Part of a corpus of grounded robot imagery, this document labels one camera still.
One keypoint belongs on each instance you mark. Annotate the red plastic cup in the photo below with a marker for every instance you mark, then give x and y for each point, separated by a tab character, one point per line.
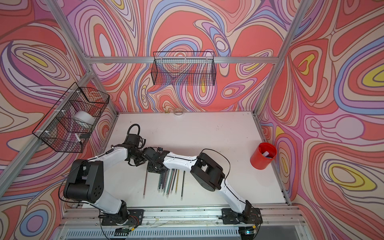
263	156

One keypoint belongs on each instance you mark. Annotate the red pencil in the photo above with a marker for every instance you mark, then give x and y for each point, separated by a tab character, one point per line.
145	185

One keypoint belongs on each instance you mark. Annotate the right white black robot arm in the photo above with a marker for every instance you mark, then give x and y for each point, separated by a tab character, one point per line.
210	175

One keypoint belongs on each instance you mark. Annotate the left wall wire basket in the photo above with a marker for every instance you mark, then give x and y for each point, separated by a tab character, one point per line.
58	130

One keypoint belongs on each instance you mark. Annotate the wall wire basket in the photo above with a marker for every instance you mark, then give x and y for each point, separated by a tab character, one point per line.
184	68
58	130

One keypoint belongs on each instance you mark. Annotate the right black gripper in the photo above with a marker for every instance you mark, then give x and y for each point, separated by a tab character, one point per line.
151	170

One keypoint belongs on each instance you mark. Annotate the black pencil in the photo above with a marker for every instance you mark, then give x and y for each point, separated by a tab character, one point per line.
183	184

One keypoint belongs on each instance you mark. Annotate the white marker in basket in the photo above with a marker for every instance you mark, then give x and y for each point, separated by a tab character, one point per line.
78	139

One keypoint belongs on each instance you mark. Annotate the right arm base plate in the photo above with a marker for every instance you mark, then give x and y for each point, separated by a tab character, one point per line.
229	217

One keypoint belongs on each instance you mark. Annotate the back wall wire basket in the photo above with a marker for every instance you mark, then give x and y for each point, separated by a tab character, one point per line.
184	68

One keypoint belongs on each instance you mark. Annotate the bundle of coloured pencils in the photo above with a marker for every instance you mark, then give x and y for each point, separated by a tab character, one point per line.
166	182

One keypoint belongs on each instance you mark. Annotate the white tape roll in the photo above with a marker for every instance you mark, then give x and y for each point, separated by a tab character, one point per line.
84	119

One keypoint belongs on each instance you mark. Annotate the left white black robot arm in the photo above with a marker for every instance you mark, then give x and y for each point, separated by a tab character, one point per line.
85	182

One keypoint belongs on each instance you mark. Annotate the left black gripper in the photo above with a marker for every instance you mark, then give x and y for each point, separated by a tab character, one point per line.
139	162

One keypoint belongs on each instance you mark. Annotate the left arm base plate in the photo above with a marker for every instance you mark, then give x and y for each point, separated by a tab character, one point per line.
132	218

